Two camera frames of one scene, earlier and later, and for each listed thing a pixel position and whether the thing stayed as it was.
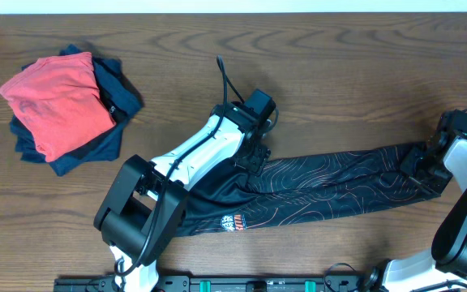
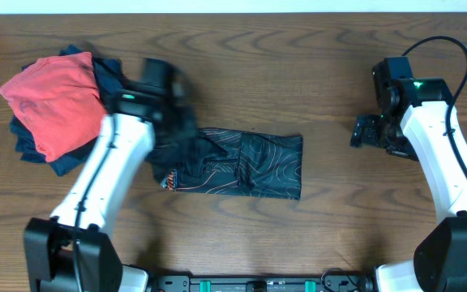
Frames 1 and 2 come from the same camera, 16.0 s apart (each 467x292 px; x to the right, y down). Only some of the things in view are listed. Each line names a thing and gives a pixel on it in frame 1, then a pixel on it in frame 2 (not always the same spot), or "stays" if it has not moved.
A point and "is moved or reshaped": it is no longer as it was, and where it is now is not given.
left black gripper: x=255 y=166 to x=190 y=115
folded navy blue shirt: x=123 y=102 stays
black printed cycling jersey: x=237 y=197 is moved or reshaped
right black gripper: x=435 y=187 to x=365 y=131
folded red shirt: x=57 y=102 stays
